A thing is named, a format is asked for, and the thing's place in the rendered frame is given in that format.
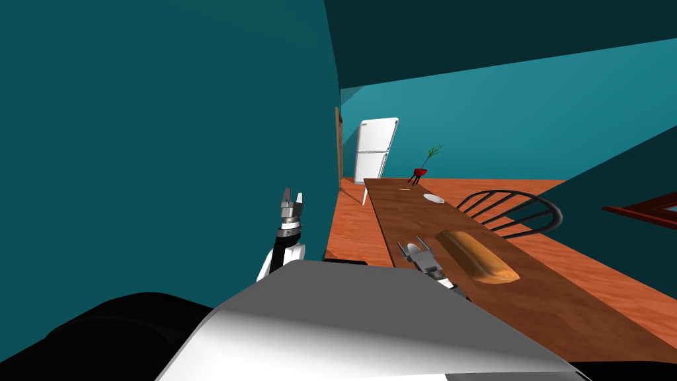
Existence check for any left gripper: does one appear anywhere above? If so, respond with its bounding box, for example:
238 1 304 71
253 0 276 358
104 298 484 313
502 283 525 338
279 187 305 223

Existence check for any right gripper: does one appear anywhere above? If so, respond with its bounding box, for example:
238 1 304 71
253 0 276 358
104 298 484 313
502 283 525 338
397 236 444 278

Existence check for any golden bread loaf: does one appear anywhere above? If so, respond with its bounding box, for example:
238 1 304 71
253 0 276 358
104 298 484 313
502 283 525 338
434 229 521 286

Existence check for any brown wooden door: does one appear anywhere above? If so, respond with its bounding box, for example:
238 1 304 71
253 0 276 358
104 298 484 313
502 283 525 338
334 106 345 192

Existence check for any red potted plant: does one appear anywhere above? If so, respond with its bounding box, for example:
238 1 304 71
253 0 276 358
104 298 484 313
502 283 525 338
407 143 446 187

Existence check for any white refrigerator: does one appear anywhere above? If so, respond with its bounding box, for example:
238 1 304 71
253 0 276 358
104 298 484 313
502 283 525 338
352 116 400 186

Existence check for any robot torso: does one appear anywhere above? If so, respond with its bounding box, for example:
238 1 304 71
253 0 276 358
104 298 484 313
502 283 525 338
155 257 594 381

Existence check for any black spindle chair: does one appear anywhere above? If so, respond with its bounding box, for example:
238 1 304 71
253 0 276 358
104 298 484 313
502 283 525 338
455 189 565 241

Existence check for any brown wooden table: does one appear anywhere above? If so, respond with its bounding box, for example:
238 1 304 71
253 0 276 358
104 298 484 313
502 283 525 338
362 177 677 366

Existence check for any dark red wooden frame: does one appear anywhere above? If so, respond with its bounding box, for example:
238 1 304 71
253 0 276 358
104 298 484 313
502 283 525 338
601 190 677 232

